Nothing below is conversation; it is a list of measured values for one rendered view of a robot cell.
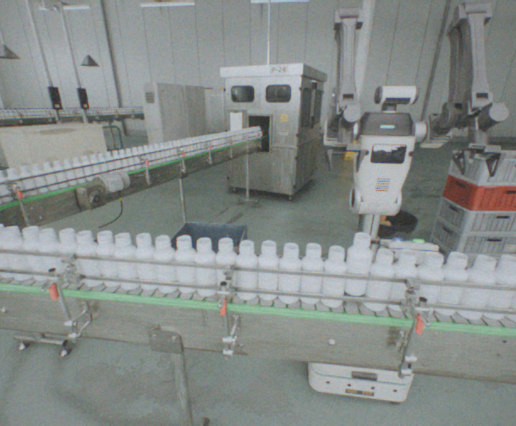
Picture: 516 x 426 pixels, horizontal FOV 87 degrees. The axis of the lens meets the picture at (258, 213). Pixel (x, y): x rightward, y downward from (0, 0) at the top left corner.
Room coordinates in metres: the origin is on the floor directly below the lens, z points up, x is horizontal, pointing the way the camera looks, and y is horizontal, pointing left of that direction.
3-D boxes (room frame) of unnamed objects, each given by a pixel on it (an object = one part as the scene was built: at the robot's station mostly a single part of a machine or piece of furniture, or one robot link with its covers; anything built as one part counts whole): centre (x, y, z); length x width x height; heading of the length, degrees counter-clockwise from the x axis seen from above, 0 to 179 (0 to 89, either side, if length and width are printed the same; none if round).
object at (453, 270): (0.58, -0.49, 1.08); 0.06 x 0.06 x 0.17
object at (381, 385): (1.29, -0.58, 0.24); 0.68 x 0.53 x 0.41; 173
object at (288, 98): (5.13, -0.34, 1.00); 1.60 x 1.30 x 2.00; 155
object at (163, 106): (6.66, 2.15, 0.96); 0.82 x 0.50 x 1.91; 155
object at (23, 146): (4.05, 2.92, 0.59); 1.10 x 0.62 x 1.18; 155
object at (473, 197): (2.35, -2.10, 0.78); 0.61 x 0.41 x 0.22; 90
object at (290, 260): (0.62, -0.09, 1.08); 0.06 x 0.06 x 0.17
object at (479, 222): (2.34, -2.09, 0.55); 0.61 x 0.41 x 0.22; 90
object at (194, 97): (7.48, 1.78, 0.96); 0.82 x 0.50 x 1.91; 155
